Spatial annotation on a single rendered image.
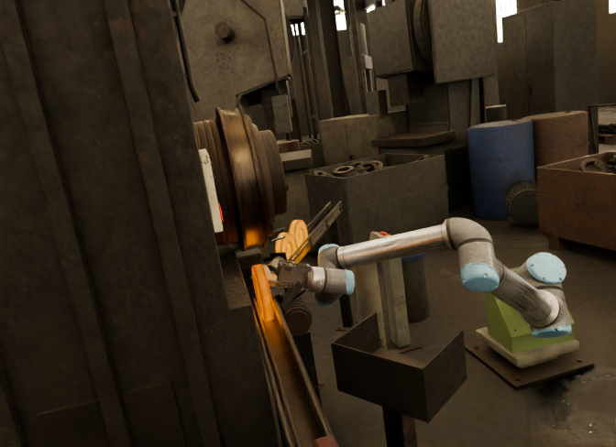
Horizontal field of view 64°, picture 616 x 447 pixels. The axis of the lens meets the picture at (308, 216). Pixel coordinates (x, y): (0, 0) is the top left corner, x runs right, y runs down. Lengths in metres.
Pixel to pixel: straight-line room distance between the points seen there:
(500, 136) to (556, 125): 0.55
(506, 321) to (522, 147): 2.72
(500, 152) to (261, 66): 2.26
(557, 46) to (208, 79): 3.79
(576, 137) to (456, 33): 1.46
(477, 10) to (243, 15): 2.29
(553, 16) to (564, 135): 1.59
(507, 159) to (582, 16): 2.22
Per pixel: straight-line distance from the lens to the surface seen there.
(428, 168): 4.20
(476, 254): 1.69
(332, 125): 6.09
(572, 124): 5.12
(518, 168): 4.87
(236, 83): 4.28
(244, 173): 1.39
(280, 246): 2.12
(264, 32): 4.28
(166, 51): 1.13
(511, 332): 2.39
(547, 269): 2.25
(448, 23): 5.01
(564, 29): 6.28
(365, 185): 3.82
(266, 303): 1.52
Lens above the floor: 1.32
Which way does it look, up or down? 13 degrees down
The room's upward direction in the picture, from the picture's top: 9 degrees counter-clockwise
